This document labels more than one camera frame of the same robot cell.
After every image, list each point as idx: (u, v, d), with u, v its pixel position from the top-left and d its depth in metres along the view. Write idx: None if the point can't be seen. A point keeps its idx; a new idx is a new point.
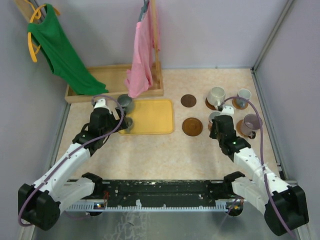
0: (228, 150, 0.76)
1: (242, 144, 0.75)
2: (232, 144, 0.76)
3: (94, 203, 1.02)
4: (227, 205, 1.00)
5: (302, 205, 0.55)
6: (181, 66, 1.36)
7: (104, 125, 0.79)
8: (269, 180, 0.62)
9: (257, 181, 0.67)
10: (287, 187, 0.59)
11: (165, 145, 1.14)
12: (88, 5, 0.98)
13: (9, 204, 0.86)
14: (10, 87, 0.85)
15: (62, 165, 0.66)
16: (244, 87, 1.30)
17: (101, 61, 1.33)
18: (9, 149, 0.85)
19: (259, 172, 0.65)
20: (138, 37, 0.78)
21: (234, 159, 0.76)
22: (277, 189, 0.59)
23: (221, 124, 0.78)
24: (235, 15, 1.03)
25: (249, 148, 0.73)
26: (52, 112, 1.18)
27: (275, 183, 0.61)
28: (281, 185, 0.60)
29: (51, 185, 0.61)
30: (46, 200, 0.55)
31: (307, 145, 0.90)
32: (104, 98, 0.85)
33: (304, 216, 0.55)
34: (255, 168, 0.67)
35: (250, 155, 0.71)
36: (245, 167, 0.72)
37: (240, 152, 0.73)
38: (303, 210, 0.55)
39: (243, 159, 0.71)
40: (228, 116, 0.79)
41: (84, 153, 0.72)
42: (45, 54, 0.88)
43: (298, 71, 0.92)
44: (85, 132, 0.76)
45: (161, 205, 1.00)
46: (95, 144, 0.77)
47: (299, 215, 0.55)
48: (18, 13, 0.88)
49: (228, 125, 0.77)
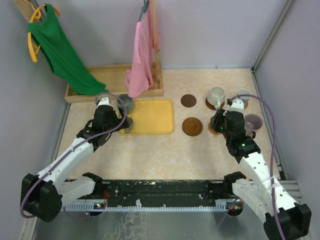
0: (235, 151, 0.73)
1: (253, 148, 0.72)
2: (241, 146, 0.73)
3: (94, 203, 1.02)
4: (227, 205, 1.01)
5: (305, 224, 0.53)
6: (181, 66, 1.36)
7: (108, 123, 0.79)
8: (276, 194, 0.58)
9: (262, 191, 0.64)
10: (293, 205, 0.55)
11: (165, 145, 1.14)
12: (89, 5, 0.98)
13: (9, 204, 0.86)
14: (10, 87, 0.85)
15: (65, 158, 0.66)
16: (244, 88, 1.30)
17: (101, 61, 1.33)
18: (9, 149, 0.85)
19: (267, 184, 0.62)
20: (138, 37, 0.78)
21: (240, 163, 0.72)
22: (284, 205, 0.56)
23: (231, 122, 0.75)
24: (235, 14, 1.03)
25: (259, 154, 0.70)
26: (52, 111, 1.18)
27: (282, 199, 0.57)
28: (288, 201, 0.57)
29: (55, 175, 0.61)
30: (49, 190, 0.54)
31: (307, 145, 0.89)
32: (107, 97, 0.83)
33: (303, 231, 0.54)
34: (264, 178, 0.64)
35: (259, 162, 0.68)
36: (252, 174, 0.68)
37: (249, 158, 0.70)
38: (304, 227, 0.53)
39: (252, 166, 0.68)
40: (240, 115, 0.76)
41: (88, 148, 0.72)
42: (45, 54, 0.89)
43: (298, 71, 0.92)
44: (90, 128, 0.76)
45: (161, 205, 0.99)
46: (99, 139, 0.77)
47: (299, 230, 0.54)
48: (18, 13, 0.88)
49: (239, 124, 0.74)
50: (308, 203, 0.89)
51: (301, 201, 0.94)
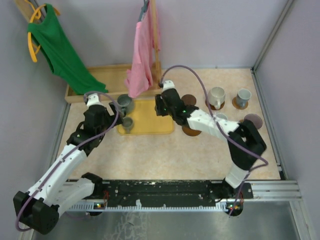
0: (182, 121, 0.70)
1: (192, 108, 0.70)
2: (183, 113, 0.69)
3: (94, 203, 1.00)
4: (227, 205, 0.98)
5: (255, 133, 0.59)
6: (181, 66, 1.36)
7: (101, 124, 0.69)
8: (222, 125, 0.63)
9: (215, 133, 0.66)
10: (238, 124, 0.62)
11: (165, 145, 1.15)
12: (89, 5, 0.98)
13: (10, 204, 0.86)
14: (10, 87, 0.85)
15: (56, 171, 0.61)
16: (244, 87, 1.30)
17: (101, 61, 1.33)
18: (9, 149, 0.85)
19: (212, 123, 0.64)
20: (138, 37, 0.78)
21: (190, 126, 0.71)
22: (231, 129, 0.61)
23: (168, 99, 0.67)
24: (235, 15, 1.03)
25: (198, 110, 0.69)
26: (52, 112, 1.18)
27: (228, 124, 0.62)
28: (232, 123, 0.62)
29: (45, 192, 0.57)
30: (41, 208, 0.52)
31: (307, 145, 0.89)
32: (96, 94, 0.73)
33: (263, 144, 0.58)
34: (208, 122, 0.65)
35: (201, 114, 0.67)
36: (201, 127, 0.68)
37: (191, 116, 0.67)
38: (259, 139, 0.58)
39: (196, 120, 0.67)
40: (173, 89, 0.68)
41: (79, 156, 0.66)
42: (45, 54, 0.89)
43: (298, 71, 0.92)
44: (81, 131, 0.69)
45: (161, 205, 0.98)
46: (91, 143, 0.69)
47: (258, 144, 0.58)
48: (18, 12, 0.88)
49: (175, 97, 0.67)
50: (308, 202, 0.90)
51: (300, 201, 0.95)
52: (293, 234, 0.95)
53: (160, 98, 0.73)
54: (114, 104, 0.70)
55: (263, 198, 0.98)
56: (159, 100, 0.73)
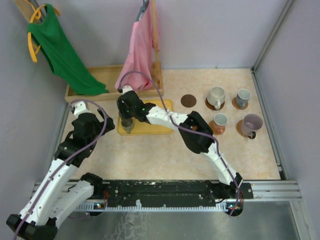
0: (142, 118, 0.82)
1: (151, 106, 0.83)
2: (143, 111, 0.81)
3: (94, 203, 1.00)
4: (227, 205, 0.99)
5: (201, 122, 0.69)
6: (181, 66, 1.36)
7: (91, 133, 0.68)
8: (174, 118, 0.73)
9: (171, 126, 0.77)
10: (187, 116, 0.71)
11: (165, 145, 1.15)
12: (89, 5, 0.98)
13: (11, 204, 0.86)
14: (10, 88, 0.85)
15: (44, 191, 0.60)
16: (243, 87, 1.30)
17: (101, 61, 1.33)
18: (9, 149, 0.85)
19: (166, 117, 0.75)
20: (134, 36, 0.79)
21: (150, 121, 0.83)
22: (181, 119, 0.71)
23: (127, 100, 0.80)
24: (234, 15, 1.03)
25: (155, 107, 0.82)
26: (52, 113, 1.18)
27: (178, 117, 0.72)
28: (182, 116, 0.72)
29: (36, 214, 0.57)
30: (34, 232, 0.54)
31: (307, 144, 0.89)
32: (83, 101, 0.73)
33: (209, 130, 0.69)
34: (163, 116, 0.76)
35: (157, 110, 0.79)
36: (159, 122, 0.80)
37: (149, 113, 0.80)
38: (206, 126, 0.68)
39: (154, 116, 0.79)
40: (130, 91, 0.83)
41: (69, 170, 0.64)
42: (45, 54, 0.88)
43: (298, 71, 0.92)
44: (68, 142, 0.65)
45: (161, 205, 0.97)
46: (80, 154, 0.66)
47: (205, 130, 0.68)
48: (18, 13, 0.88)
49: (134, 97, 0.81)
50: (308, 202, 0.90)
51: (300, 201, 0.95)
52: (293, 234, 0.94)
53: (122, 102, 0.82)
54: (102, 110, 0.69)
55: (262, 198, 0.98)
56: (121, 105, 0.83)
